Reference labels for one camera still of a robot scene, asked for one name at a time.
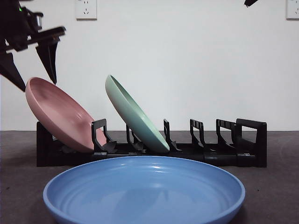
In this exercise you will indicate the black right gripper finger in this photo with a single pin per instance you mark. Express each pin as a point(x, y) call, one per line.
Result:
point(251, 2)

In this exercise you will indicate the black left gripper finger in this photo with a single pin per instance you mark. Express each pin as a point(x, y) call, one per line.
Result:
point(50, 60)
point(11, 72)

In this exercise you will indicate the pink round plate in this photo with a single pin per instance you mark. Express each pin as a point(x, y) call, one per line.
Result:
point(58, 112)

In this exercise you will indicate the green round plate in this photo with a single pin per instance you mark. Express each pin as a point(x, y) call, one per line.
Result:
point(137, 119)

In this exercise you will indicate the blue round plate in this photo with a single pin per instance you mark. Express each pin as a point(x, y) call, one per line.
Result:
point(140, 193)

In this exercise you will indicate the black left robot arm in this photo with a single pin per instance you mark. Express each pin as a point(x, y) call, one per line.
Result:
point(11, 23)

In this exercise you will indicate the black plate rack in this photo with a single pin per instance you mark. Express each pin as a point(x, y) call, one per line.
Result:
point(247, 161)

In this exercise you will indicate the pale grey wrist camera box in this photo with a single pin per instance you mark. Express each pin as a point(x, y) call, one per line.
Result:
point(39, 21)

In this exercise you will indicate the white wall socket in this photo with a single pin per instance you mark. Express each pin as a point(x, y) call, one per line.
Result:
point(86, 9)
point(293, 9)

